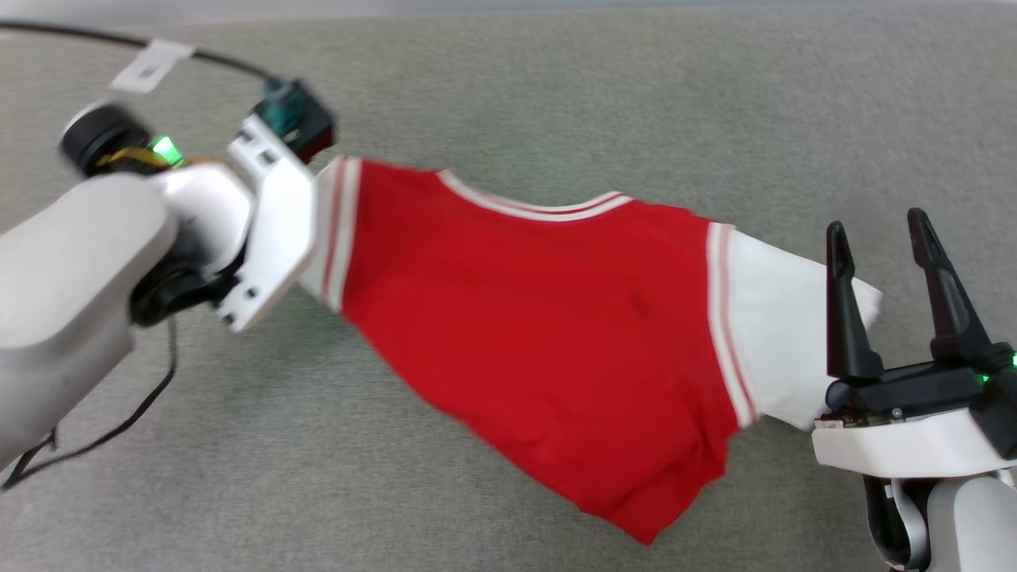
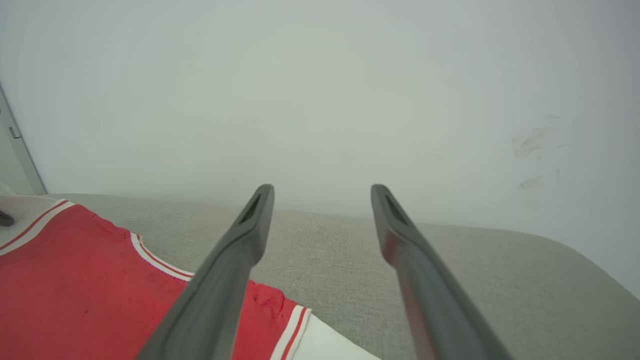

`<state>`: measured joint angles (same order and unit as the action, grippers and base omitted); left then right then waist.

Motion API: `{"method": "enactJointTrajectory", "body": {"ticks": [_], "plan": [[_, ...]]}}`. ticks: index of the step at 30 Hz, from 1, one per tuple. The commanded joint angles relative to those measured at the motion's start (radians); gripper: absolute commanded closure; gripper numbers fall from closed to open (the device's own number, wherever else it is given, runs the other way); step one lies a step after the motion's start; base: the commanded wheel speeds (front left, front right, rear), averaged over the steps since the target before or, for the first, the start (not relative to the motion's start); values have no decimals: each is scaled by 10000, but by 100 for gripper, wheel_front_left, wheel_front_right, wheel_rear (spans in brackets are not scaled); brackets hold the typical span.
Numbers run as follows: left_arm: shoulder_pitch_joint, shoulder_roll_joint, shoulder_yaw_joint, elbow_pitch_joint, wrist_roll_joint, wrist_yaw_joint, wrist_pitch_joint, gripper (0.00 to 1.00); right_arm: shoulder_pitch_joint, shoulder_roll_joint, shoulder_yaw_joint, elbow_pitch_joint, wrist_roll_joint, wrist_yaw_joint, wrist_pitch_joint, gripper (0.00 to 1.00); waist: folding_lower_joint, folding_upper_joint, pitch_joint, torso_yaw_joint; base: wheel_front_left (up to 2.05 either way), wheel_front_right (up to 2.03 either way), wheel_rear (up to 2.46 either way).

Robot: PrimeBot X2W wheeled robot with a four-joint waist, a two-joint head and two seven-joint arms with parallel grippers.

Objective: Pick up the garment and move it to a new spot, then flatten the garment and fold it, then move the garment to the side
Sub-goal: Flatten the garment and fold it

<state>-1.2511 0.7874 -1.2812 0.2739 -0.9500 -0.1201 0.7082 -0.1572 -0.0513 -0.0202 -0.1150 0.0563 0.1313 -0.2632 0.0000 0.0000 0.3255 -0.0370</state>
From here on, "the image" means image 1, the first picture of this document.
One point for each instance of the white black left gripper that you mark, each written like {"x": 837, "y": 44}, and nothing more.
{"x": 274, "y": 230}

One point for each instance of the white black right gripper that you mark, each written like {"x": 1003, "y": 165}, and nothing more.
{"x": 914, "y": 441}

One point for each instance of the red and white shirt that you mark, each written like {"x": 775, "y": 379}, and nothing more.
{"x": 540, "y": 334}

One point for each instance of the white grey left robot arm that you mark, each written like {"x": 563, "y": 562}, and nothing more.
{"x": 71, "y": 278}

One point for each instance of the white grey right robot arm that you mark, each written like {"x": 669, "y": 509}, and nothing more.
{"x": 969, "y": 524}

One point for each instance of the grey fabric sofa seat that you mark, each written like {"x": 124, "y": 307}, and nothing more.
{"x": 508, "y": 95}

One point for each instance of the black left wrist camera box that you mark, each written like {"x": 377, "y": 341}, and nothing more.
{"x": 314, "y": 127}

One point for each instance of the teal left camera connector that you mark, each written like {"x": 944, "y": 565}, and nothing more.
{"x": 278, "y": 107}

